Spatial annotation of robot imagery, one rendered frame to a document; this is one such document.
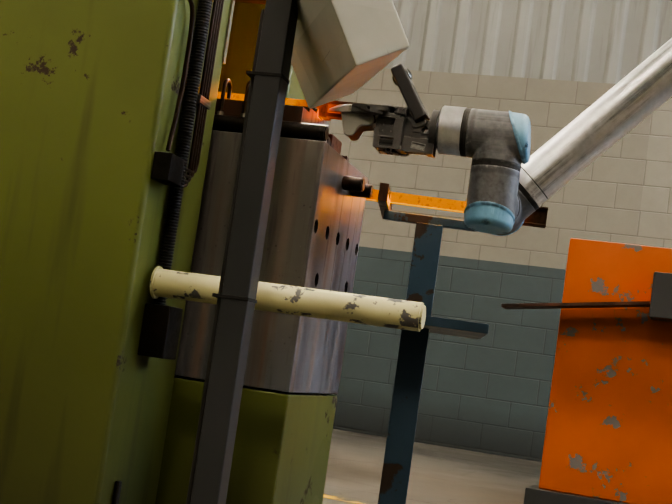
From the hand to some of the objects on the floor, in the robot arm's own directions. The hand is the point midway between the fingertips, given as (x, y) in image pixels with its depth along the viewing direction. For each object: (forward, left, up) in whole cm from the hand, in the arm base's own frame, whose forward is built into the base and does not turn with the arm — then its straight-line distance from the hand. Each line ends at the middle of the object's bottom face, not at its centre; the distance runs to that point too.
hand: (336, 108), depth 238 cm
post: (+11, +57, -101) cm, 116 cm away
